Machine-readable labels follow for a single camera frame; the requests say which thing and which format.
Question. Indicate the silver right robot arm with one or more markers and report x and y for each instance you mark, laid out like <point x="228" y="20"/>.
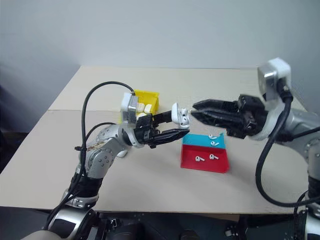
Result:
<point x="302" y="122"/>

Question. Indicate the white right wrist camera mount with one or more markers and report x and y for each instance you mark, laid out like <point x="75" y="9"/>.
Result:
<point x="281" y="67"/>

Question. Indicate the yellow plastic bin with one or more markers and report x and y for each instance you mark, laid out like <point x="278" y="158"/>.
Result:
<point x="150" y="96"/>

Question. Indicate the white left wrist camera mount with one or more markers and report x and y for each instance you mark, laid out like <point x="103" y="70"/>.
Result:
<point x="125" y="105"/>

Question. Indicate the dark equipment under table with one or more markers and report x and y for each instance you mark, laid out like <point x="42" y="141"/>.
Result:
<point x="162" y="227"/>

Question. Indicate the teal plastic tray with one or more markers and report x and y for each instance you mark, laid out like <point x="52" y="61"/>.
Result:
<point x="195" y="140"/>

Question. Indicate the white earbud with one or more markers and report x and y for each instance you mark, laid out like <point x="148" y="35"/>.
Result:
<point x="213" y="157"/>
<point x="185" y="121"/>
<point x="184" y="110"/>
<point x="212" y="136"/>
<point x="199" y="159"/>
<point x="214" y="143"/>

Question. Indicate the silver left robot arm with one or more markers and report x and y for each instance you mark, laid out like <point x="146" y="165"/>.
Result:
<point x="105" y="140"/>

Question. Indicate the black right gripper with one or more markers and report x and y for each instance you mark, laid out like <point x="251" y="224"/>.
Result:
<point x="250" y="117"/>

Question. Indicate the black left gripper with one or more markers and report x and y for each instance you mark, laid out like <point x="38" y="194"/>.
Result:
<point x="145" y="130"/>

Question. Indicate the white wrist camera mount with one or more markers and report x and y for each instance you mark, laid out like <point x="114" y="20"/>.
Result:
<point x="125" y="105"/>
<point x="281" y="67"/>

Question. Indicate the red plastic tray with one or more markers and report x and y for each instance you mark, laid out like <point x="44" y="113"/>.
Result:
<point x="200" y="167"/>

